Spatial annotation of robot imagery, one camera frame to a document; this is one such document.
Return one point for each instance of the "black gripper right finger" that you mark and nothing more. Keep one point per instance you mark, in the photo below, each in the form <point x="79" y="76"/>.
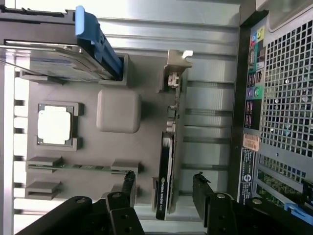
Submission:
<point x="220" y="215"/>

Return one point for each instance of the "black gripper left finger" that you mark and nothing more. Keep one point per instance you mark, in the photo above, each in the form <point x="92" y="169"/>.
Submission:
<point x="122" y="215"/>

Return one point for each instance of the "green RAM stick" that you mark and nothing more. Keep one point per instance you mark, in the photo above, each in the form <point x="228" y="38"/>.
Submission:
<point x="80" y="167"/>

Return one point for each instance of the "grey parts rack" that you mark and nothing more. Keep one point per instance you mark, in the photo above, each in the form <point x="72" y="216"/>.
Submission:
<point x="110" y="147"/>

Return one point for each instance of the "silver CPU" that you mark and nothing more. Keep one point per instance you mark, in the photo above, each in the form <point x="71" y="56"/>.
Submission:
<point x="55" y="124"/>

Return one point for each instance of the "black open PC case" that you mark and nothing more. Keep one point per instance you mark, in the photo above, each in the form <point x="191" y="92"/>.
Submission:
<point x="281" y="98"/>

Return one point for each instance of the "hard disk with blue caddy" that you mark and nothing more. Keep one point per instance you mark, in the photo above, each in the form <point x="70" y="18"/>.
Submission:
<point x="61" y="63"/>

